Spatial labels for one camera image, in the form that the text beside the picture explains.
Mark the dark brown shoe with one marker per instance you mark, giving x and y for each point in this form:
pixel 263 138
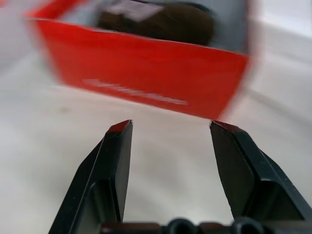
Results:
pixel 161 23

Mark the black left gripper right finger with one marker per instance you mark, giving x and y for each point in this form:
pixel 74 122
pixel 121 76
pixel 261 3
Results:
pixel 253 175

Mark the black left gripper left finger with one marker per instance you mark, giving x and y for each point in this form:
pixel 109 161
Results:
pixel 107 175

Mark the red cardboard shoebox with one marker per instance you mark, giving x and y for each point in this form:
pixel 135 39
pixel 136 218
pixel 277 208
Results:
pixel 151 73

